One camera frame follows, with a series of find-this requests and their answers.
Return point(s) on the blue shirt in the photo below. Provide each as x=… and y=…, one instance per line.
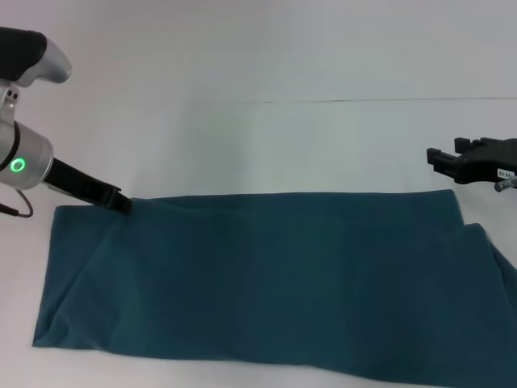
x=262, y=283

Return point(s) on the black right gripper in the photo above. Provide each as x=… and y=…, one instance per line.
x=490, y=161

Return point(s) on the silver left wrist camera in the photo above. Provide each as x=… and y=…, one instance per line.
x=32, y=54

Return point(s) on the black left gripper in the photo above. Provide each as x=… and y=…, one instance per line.
x=81, y=182

